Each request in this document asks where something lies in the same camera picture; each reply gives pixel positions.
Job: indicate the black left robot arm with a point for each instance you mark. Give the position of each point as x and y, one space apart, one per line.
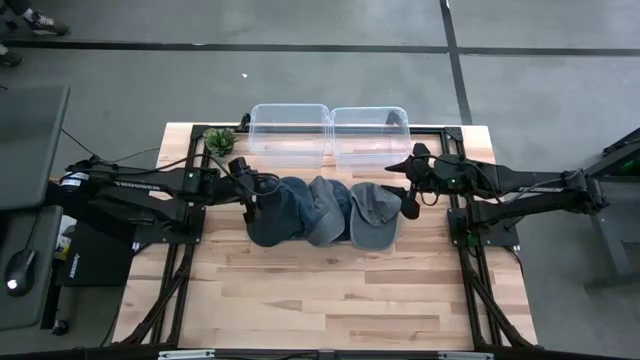
150 187

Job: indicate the clear plastic bin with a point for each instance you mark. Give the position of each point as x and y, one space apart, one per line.
370 162
287 157

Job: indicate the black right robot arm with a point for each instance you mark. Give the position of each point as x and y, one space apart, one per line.
525 182

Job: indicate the grey metal table stand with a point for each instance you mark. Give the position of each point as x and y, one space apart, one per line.
607 235

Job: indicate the black aluminium table frame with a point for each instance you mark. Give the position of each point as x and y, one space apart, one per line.
452 134

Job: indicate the blue denim baseball cap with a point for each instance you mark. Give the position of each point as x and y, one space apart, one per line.
305 200

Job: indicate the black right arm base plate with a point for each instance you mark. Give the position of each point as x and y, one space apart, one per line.
457 236

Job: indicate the person's shoe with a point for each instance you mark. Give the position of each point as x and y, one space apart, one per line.
45 22
10 57

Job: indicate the silver metal bracket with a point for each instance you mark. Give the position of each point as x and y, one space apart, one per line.
186 355
465 356

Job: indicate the dark blue baseball cap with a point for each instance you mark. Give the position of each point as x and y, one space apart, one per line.
345 197

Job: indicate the grey baseball cap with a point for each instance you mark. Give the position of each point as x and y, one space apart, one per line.
325 220

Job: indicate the person's leg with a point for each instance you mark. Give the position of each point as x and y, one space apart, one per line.
15 6

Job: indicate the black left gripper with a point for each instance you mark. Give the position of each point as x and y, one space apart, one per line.
237 189

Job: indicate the dark teal baseball cap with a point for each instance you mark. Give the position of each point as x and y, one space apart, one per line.
275 220

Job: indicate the black computer mouse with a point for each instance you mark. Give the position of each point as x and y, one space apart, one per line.
20 270

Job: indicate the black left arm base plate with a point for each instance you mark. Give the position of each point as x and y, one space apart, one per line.
190 236

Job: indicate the black frame clamp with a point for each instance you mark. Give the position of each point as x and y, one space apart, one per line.
245 121
395 118

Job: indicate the white yellow packet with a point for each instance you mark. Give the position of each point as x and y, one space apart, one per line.
62 245

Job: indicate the black round knob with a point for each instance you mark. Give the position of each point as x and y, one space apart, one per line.
60 327

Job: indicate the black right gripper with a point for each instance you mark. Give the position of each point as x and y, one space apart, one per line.
422 177

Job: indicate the black control box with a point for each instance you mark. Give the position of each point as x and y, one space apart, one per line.
100 260

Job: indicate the dark grey flat panel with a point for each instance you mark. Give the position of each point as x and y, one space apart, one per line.
30 145

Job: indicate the small potted succulent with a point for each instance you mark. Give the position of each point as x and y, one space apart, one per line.
220 141

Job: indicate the grey-blue baseball cap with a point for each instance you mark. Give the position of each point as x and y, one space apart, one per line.
372 230

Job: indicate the grey desk pad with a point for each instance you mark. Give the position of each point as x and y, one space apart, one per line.
30 315

